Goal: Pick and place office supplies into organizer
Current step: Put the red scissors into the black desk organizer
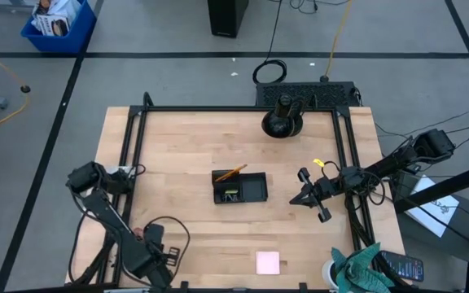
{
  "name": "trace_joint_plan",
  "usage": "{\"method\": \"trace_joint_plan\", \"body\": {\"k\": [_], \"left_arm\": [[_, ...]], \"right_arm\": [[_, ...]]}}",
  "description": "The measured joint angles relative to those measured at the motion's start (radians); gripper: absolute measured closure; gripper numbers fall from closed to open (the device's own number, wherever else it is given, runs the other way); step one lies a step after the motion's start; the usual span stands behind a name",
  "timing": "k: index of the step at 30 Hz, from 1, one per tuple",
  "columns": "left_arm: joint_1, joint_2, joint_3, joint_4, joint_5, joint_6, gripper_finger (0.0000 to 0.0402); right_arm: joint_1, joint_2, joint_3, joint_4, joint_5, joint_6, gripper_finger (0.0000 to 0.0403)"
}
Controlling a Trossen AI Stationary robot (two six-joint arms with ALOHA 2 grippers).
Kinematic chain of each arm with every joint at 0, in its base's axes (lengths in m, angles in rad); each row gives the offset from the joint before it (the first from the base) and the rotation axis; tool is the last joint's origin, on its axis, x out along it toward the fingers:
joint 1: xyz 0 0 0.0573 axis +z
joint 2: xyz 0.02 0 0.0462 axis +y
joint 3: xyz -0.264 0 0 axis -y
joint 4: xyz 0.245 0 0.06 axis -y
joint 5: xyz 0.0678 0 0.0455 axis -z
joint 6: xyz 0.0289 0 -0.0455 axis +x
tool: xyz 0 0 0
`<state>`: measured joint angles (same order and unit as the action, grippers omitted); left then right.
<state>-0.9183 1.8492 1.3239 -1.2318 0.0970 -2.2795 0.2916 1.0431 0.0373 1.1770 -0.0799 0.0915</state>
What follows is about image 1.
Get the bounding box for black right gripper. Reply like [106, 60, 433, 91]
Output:
[289, 167, 348, 223]

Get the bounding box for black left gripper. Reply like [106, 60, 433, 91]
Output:
[126, 242, 181, 291]

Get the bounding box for pink sticky notes pad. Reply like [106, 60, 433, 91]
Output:
[256, 251, 281, 276]

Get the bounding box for orange pencil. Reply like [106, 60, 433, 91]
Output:
[214, 164, 249, 183]

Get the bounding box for black mesh desk organizer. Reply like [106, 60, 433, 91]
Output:
[211, 170, 269, 205]

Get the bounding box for green plant in white pot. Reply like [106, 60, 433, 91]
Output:
[322, 243, 395, 293]

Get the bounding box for black perforated equipment box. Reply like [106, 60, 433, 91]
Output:
[255, 81, 361, 109]

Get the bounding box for black smartphone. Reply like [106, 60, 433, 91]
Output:
[379, 249, 425, 283]

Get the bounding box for white paper sheet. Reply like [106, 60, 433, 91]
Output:
[404, 174, 461, 238]

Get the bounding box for black metal beam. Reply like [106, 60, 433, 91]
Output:
[392, 158, 469, 213]

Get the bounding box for dark side desk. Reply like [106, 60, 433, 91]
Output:
[388, 170, 469, 293]

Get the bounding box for black computer tower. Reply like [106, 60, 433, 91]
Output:
[206, 0, 250, 39]

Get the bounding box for blue plastic bin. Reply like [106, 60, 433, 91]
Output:
[20, 0, 98, 55]

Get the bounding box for white printed packages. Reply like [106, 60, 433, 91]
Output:
[30, 0, 81, 37]

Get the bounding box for black right camera cable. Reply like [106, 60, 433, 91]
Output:
[320, 159, 342, 178]

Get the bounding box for black camera cable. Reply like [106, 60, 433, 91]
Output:
[142, 215, 191, 272]
[320, 159, 342, 178]

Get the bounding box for black left camera cable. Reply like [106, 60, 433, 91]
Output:
[142, 215, 191, 272]

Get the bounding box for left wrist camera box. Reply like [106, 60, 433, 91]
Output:
[143, 222, 165, 245]

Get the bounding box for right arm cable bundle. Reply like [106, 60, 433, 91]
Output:
[342, 168, 387, 253]

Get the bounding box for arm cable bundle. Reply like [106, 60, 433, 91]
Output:
[342, 168, 387, 253]
[68, 190, 136, 286]

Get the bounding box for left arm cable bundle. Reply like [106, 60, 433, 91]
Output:
[68, 190, 136, 286]

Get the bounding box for black coiled floor cable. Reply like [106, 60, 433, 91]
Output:
[252, 0, 288, 85]

